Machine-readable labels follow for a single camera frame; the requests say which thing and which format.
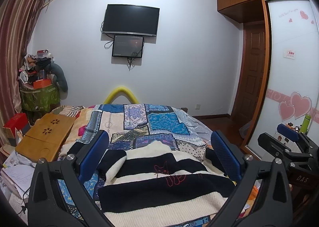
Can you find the wall-mounted black television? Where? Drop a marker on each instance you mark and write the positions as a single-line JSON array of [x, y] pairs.
[[131, 19]]

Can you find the wooden lap desk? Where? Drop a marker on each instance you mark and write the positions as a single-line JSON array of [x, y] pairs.
[[46, 137]]

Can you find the white wardrobe sliding door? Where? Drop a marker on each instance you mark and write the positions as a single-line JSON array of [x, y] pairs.
[[292, 89]]

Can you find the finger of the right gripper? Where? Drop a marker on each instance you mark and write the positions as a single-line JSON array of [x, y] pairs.
[[288, 132]]

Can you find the blue patchwork bedspread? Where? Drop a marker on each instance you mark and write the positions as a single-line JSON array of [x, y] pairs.
[[132, 126]]

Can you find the orange box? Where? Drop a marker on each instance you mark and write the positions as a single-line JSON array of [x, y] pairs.
[[42, 83]]

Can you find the striped red curtain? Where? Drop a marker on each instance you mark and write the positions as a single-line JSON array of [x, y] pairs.
[[18, 20]]

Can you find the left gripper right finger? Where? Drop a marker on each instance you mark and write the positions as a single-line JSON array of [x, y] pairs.
[[273, 204]]

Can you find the black and white striped sweater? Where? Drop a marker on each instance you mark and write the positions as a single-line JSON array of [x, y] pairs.
[[155, 185]]

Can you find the red box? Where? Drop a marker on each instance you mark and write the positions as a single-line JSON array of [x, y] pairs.
[[18, 121]]

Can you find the green bottle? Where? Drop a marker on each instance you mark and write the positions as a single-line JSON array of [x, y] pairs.
[[305, 124]]

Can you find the small black wall monitor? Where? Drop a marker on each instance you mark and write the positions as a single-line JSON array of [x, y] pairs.
[[127, 46]]

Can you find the brown wooden door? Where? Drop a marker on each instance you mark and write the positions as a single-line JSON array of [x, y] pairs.
[[251, 74]]

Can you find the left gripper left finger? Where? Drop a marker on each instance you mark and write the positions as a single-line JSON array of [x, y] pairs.
[[46, 205]]

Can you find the yellow foam tube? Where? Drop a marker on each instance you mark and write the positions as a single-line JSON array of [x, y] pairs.
[[121, 91]]

